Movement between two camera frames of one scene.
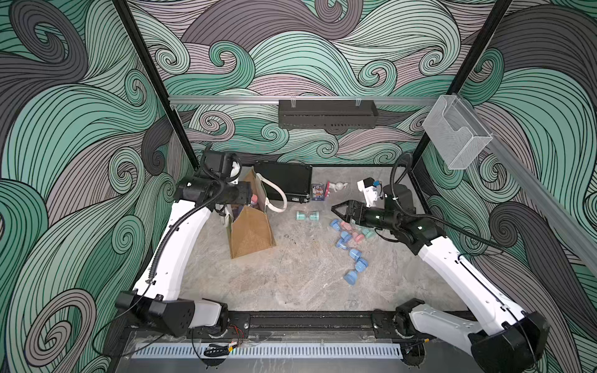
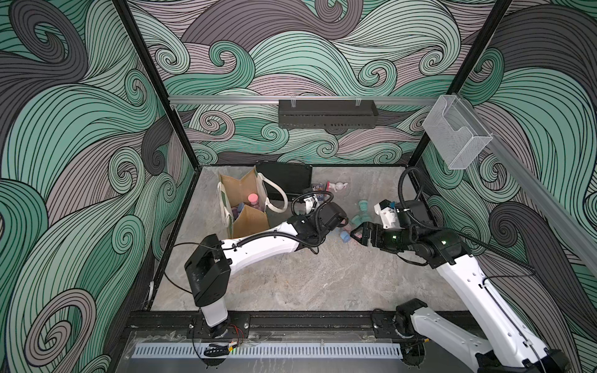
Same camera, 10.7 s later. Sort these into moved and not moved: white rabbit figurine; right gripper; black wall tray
Moved: right gripper
Not moved: black wall tray; white rabbit figurine
